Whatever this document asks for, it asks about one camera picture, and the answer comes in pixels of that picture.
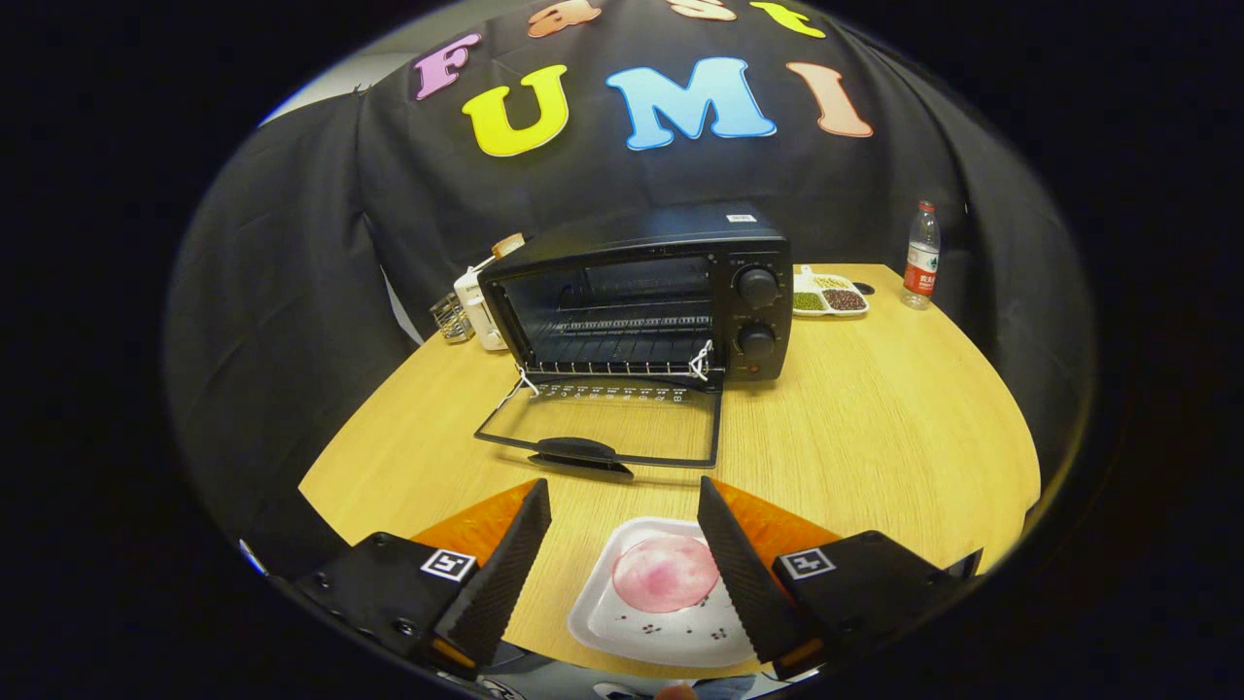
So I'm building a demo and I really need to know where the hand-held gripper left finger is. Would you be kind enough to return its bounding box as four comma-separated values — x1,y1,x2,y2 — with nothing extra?
296,478,553,682

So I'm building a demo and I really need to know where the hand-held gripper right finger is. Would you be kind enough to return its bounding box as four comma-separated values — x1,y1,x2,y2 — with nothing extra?
697,476,983,682

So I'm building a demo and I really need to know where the pink ham slice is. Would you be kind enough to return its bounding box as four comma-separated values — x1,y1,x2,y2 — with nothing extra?
611,536,721,614

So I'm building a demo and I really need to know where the white food tray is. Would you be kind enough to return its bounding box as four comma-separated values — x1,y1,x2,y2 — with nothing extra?
568,516,759,670

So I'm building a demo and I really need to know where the black toaster oven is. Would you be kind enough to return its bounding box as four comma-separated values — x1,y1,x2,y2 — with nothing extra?
474,201,794,479

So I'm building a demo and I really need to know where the white bread toaster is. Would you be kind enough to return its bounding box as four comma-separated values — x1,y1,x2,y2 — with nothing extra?
453,255,511,352

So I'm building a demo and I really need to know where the white divided bean dish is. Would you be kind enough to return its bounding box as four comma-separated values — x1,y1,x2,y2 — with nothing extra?
792,266,871,319

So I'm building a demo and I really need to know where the red label water bottle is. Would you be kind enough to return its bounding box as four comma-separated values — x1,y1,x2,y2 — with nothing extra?
901,200,942,311

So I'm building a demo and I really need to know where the wire mesh pen holder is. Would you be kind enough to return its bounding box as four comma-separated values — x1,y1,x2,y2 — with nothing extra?
431,292,475,344

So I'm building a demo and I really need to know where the metal oven wire rack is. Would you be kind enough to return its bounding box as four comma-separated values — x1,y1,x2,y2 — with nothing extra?
530,292,715,375

